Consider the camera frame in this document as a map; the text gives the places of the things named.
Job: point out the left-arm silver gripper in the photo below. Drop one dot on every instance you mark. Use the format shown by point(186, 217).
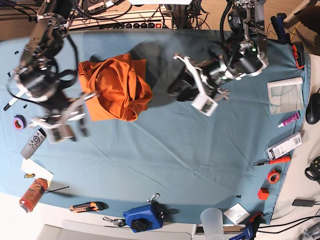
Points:
point(200, 96)

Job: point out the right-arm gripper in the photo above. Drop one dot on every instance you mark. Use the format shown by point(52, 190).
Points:
point(56, 124)

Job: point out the orange t-shirt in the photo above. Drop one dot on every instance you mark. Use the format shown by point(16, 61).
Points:
point(120, 82)

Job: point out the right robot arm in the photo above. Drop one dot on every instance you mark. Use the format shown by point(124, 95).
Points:
point(38, 75)

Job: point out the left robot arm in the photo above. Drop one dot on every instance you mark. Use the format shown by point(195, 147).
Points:
point(243, 42)

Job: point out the grey remote control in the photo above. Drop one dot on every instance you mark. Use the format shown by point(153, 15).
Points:
point(33, 144)

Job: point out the purple tape roll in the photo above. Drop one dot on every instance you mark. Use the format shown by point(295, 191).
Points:
point(19, 122)

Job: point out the white paper card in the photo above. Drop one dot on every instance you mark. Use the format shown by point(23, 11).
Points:
point(30, 167)

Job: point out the black white marker pen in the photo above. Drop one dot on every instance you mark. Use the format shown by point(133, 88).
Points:
point(10, 103)

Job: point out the black zip tie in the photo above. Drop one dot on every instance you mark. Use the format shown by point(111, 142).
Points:
point(58, 189)

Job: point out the red spray can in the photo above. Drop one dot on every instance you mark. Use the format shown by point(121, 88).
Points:
point(33, 195)

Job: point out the teal table cloth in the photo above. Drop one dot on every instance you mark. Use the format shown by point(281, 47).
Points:
point(193, 161)

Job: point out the white power strip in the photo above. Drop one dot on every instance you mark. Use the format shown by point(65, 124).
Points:
point(149, 19)

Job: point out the orange black utility knife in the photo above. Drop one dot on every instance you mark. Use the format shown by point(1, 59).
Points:
point(94, 206)

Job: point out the patterned booklet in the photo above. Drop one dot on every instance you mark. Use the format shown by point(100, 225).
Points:
point(285, 95)

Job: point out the silver carabiner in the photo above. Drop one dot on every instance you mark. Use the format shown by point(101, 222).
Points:
point(154, 198)

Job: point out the packaged item with barcode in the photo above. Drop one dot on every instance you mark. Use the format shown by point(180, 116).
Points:
point(283, 147)

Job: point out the metal keyring clip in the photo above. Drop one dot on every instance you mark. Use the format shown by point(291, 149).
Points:
point(117, 222)

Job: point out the purple glue tube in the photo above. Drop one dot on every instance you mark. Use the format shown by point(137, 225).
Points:
point(291, 119)

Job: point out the red black hand tool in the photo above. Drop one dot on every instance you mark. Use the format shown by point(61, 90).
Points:
point(299, 54)

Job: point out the red screwdriver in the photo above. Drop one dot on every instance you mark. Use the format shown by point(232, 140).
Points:
point(280, 160)

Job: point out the red tape roll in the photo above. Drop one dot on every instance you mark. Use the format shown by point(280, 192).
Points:
point(273, 176)

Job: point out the blue black box device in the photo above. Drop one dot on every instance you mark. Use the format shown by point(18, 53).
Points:
point(146, 218)

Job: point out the red cube block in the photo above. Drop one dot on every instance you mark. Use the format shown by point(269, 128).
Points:
point(263, 194)

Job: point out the translucent plastic cup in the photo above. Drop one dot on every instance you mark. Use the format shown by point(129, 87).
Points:
point(212, 223)

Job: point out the black computer mouse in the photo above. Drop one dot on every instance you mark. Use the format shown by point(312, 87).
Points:
point(312, 114)

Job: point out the white small card box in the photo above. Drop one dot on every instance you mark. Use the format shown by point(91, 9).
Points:
point(237, 214)

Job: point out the blue clamp tool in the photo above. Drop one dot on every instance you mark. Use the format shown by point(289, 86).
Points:
point(249, 232)

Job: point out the black power adapter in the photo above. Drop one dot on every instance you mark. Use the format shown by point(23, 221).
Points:
point(303, 202)

